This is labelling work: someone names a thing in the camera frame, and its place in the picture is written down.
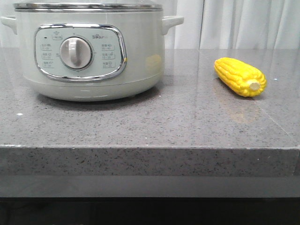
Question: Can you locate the grey round control knob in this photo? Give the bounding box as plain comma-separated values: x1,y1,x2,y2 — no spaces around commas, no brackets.
60,37,92,69

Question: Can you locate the yellow corn cob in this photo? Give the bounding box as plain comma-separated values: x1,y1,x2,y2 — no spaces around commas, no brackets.
214,57,267,98

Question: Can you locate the pale green electric cooking pot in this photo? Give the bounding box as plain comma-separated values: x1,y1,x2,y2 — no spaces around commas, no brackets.
0,3,184,102

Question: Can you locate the white curtain backdrop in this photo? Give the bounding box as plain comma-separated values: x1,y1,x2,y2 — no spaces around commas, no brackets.
0,0,300,53

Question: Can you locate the glass pot lid steel rim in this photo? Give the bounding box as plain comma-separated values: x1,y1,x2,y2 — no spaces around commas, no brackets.
13,0,163,13

